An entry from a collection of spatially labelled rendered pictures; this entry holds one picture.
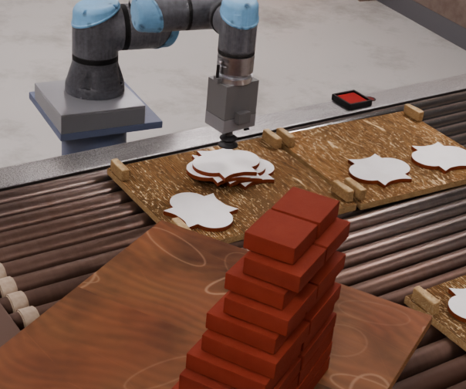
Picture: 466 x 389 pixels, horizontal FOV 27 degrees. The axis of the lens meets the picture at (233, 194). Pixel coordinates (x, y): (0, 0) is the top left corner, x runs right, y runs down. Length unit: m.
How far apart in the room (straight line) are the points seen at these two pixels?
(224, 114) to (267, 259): 0.84
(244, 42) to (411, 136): 0.63
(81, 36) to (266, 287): 1.38
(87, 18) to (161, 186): 0.55
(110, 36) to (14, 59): 2.78
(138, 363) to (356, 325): 0.34
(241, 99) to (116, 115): 0.52
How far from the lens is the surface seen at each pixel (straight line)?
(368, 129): 2.39
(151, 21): 1.95
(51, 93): 2.49
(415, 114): 2.48
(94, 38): 2.42
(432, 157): 2.28
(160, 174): 2.08
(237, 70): 1.94
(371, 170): 2.17
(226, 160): 2.07
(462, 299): 1.79
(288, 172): 2.13
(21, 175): 2.11
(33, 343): 1.42
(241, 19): 1.90
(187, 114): 4.62
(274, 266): 1.15
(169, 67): 5.15
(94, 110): 2.39
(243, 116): 1.98
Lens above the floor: 1.92
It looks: 29 degrees down
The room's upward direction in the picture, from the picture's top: 5 degrees clockwise
